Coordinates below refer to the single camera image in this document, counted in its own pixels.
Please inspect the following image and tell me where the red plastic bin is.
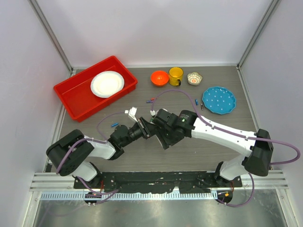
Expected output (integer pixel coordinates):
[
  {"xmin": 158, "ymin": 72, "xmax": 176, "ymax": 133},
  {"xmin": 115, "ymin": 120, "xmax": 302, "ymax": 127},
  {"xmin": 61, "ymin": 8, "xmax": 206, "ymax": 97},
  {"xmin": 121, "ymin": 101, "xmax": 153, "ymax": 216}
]
[{"xmin": 54, "ymin": 56, "xmax": 138, "ymax": 122}]

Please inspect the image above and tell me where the white cable duct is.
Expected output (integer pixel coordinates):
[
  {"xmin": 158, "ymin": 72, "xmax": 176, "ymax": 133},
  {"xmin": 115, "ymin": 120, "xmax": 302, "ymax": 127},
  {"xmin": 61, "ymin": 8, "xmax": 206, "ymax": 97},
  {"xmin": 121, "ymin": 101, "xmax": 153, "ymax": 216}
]
[{"xmin": 40, "ymin": 190, "xmax": 217, "ymax": 201}]

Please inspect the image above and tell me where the white remote control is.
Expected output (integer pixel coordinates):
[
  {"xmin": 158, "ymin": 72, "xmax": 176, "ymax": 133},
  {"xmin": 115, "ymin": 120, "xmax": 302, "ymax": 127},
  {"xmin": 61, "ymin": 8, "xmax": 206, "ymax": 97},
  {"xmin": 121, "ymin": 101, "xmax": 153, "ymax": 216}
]
[{"xmin": 157, "ymin": 136, "xmax": 165, "ymax": 149}]

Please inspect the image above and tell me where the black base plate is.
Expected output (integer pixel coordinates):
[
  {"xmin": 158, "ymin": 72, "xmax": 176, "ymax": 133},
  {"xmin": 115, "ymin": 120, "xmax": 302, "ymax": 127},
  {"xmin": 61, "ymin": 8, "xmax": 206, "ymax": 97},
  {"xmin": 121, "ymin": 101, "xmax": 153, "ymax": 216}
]
[{"xmin": 86, "ymin": 171, "xmax": 242, "ymax": 194}]

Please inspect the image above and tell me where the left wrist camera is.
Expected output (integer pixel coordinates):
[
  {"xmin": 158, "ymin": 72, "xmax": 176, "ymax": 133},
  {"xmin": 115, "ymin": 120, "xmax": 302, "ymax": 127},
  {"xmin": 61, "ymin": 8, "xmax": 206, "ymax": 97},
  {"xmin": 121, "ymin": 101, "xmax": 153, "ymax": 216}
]
[{"xmin": 125, "ymin": 107, "xmax": 138, "ymax": 122}]

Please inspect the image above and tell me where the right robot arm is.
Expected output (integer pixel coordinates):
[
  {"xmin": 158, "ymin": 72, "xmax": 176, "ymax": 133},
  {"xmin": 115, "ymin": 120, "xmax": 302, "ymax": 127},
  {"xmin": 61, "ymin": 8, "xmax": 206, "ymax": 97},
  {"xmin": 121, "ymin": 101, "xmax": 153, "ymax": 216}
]
[{"xmin": 151, "ymin": 109, "xmax": 274, "ymax": 187}]

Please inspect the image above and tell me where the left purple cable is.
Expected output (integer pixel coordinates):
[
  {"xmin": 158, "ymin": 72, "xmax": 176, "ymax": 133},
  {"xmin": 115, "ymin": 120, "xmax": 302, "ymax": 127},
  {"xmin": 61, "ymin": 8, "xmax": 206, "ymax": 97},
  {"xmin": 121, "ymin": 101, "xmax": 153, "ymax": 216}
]
[{"xmin": 55, "ymin": 112, "xmax": 126, "ymax": 175}]

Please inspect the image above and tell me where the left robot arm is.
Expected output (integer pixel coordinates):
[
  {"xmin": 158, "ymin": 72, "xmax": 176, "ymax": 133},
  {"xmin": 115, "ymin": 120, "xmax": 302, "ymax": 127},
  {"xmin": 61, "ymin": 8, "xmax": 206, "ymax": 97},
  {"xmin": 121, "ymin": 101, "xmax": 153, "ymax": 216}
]
[{"xmin": 46, "ymin": 118, "xmax": 159, "ymax": 189}]

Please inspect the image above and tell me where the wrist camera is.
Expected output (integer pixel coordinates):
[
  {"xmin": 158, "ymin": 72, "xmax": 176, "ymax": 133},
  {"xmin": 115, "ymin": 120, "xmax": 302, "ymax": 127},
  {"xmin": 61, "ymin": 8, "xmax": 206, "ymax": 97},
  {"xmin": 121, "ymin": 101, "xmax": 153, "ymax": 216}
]
[
  {"xmin": 150, "ymin": 110, "xmax": 157, "ymax": 117},
  {"xmin": 125, "ymin": 107, "xmax": 138, "ymax": 122}
]

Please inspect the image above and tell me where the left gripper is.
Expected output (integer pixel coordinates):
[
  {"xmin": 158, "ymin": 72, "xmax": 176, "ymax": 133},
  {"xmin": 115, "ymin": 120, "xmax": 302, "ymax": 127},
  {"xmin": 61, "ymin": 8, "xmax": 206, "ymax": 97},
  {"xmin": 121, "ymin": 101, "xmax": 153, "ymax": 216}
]
[{"xmin": 121, "ymin": 117, "xmax": 156, "ymax": 148}]

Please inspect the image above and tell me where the orange bowl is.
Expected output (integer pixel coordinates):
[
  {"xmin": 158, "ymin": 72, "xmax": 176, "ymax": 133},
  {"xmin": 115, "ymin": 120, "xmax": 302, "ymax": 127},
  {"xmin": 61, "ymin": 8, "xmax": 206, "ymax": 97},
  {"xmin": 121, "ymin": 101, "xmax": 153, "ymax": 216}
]
[{"xmin": 150, "ymin": 70, "xmax": 169, "ymax": 87}]

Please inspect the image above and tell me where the blue dotted plate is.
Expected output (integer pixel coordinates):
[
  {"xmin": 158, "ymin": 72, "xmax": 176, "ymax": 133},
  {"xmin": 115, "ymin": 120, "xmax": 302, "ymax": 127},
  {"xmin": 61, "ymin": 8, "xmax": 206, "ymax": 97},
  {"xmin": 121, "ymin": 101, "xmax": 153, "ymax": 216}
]
[{"xmin": 202, "ymin": 87, "xmax": 237, "ymax": 115}]

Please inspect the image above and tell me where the yellow mug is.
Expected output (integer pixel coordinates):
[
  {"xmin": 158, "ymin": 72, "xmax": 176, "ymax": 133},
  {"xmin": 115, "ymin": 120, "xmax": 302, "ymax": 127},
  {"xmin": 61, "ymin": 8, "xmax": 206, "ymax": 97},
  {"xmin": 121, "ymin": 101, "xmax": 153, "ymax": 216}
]
[{"xmin": 169, "ymin": 67, "xmax": 183, "ymax": 87}]

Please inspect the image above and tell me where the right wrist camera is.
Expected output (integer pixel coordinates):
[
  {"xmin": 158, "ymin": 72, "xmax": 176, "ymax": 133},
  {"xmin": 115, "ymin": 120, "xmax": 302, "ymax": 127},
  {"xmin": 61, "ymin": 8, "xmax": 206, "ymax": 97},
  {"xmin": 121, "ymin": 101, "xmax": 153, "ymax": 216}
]
[{"xmin": 150, "ymin": 110, "xmax": 157, "ymax": 117}]

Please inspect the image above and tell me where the white paper plate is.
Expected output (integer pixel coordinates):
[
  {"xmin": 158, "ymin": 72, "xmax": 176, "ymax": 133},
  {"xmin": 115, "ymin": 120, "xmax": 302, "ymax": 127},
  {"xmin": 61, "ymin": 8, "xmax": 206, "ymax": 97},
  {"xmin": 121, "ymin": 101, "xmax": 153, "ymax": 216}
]
[{"xmin": 90, "ymin": 71, "xmax": 125, "ymax": 98}]

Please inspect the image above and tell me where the patterned small bowl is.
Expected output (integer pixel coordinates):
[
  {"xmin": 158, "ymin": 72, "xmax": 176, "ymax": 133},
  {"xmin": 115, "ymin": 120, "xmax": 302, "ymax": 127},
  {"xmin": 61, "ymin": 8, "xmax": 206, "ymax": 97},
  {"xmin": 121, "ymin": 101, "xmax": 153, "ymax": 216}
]
[{"xmin": 187, "ymin": 72, "xmax": 203, "ymax": 86}]

